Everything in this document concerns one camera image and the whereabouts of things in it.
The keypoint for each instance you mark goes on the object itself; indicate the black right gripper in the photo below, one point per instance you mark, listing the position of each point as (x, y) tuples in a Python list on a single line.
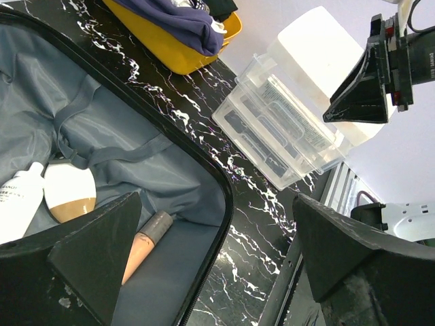
[(388, 69)]

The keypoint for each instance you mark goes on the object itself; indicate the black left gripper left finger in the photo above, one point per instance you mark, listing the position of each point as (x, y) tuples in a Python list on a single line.
[(70, 274)]

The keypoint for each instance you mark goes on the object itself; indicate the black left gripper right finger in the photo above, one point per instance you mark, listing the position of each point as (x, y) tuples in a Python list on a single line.
[(360, 275)]

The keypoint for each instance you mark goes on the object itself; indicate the small white jar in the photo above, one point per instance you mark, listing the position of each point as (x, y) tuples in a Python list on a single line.
[(69, 192)]

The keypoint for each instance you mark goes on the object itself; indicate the white divided organizer tray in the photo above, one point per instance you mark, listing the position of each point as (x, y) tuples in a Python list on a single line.
[(274, 115)]

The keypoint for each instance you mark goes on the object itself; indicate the white pink-tipped bottle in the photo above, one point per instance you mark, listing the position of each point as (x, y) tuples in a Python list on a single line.
[(21, 196)]

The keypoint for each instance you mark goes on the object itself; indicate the black garment with label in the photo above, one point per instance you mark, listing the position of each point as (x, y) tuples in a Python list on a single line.
[(221, 10)]

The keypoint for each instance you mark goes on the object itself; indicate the blue fish-print suitcase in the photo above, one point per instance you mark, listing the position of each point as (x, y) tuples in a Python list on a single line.
[(59, 105)]

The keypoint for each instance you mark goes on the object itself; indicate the orange plastic basket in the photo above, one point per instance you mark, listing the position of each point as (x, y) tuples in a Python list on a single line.
[(177, 57)]

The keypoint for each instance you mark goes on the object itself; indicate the purple garment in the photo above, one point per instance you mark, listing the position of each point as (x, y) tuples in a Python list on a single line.
[(194, 28)]

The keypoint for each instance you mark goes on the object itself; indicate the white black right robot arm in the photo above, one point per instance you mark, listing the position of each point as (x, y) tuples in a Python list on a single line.
[(412, 222)]

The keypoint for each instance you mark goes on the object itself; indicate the brown small tube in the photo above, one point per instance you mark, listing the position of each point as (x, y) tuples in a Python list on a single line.
[(145, 240)]

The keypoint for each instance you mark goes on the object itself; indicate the aluminium frame rail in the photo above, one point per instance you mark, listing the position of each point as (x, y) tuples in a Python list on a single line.
[(291, 301)]

